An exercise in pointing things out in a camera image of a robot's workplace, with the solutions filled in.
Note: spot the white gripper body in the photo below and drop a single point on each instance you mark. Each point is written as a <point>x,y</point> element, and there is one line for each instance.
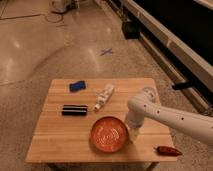
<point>134,132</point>

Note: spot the orange ceramic bowl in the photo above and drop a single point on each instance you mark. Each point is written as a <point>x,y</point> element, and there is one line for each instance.
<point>108,134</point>

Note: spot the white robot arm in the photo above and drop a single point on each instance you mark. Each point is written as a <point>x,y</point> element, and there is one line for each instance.
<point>195,125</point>

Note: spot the red chili pepper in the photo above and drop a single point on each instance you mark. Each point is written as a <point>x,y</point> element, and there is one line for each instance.
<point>167,151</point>

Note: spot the black rectangular case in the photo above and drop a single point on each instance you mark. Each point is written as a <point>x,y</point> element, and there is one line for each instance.
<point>74,110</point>

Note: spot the wooden table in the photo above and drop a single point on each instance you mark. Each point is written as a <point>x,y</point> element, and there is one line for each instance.
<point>65,139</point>

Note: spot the blue sponge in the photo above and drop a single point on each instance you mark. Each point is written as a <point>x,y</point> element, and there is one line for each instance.
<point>79,85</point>

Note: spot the black box on floor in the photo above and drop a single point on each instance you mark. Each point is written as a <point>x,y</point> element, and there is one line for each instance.
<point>130,31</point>

